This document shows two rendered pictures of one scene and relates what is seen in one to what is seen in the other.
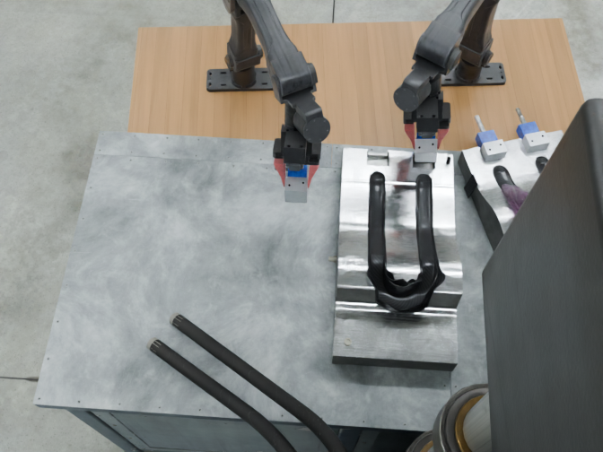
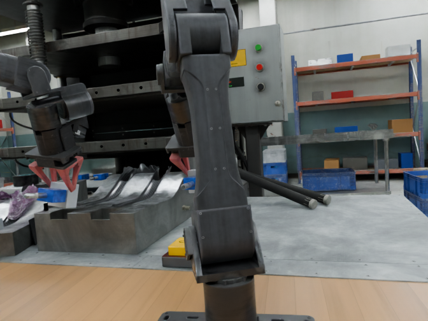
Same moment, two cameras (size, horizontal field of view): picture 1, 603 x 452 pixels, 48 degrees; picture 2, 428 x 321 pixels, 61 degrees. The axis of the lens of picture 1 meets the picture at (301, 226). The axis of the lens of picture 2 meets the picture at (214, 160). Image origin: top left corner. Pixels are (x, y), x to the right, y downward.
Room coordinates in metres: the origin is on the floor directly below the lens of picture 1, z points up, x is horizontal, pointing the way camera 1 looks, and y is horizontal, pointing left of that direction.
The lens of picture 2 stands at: (1.60, 0.24, 1.05)
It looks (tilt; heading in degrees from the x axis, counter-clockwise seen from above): 5 degrees down; 193
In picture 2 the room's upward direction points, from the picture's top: 4 degrees counter-clockwise
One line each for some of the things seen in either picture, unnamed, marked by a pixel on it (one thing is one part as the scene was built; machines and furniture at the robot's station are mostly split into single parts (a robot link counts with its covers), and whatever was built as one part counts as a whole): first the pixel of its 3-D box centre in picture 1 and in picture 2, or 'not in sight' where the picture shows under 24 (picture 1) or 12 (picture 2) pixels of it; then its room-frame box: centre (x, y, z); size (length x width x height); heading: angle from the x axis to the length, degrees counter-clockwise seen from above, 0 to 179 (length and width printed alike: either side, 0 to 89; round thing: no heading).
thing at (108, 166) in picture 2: not in sight; (119, 171); (-0.19, -0.70, 0.87); 0.50 x 0.27 x 0.17; 176
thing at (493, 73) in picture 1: (470, 65); not in sight; (1.20, -0.45, 0.84); 0.20 x 0.07 x 0.08; 92
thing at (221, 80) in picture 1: (242, 71); (230, 304); (1.18, 0.15, 0.84); 0.20 x 0.07 x 0.08; 92
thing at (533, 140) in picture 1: (527, 129); not in sight; (0.98, -0.56, 0.86); 0.13 x 0.05 x 0.05; 13
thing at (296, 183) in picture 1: (297, 171); (193, 183); (0.81, 0.01, 0.93); 0.13 x 0.05 x 0.05; 176
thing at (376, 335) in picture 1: (396, 249); (137, 200); (0.65, -0.21, 0.87); 0.50 x 0.26 x 0.14; 176
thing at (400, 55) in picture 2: not in sight; (354, 116); (-5.31, 1.24, 1.14); 2.06 x 0.65 x 2.27; 86
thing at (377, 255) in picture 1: (404, 233); (130, 184); (0.66, -0.22, 0.92); 0.35 x 0.16 x 0.09; 176
